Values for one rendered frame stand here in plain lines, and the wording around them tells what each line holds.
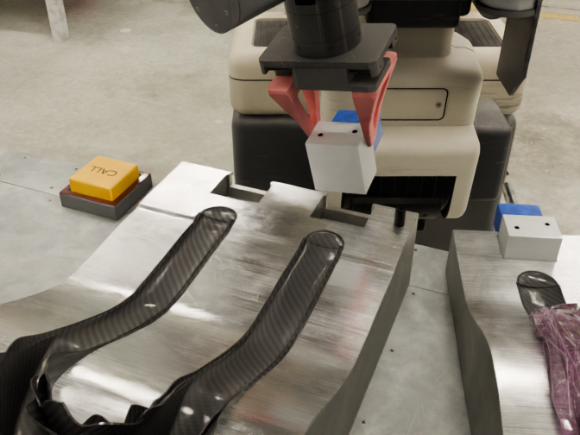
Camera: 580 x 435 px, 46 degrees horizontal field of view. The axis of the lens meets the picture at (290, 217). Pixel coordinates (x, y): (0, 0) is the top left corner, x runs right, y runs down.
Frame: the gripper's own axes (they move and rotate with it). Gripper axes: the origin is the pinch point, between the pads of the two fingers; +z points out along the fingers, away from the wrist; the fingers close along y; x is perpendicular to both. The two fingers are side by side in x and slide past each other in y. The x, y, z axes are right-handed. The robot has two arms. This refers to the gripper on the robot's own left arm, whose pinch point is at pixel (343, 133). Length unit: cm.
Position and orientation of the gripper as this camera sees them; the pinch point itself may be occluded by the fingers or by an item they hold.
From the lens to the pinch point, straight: 62.4
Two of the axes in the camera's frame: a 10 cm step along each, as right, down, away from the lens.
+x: 3.7, -6.5, 6.6
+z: 1.9, 7.5, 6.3
